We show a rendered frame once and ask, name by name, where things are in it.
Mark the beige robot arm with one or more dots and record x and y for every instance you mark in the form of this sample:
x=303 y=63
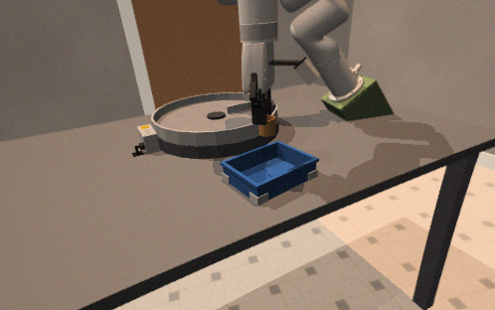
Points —
x=258 y=21

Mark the blue crate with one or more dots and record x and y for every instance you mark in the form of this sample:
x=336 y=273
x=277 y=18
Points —
x=248 y=172

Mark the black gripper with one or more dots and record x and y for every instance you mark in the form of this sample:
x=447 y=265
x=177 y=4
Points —
x=256 y=72

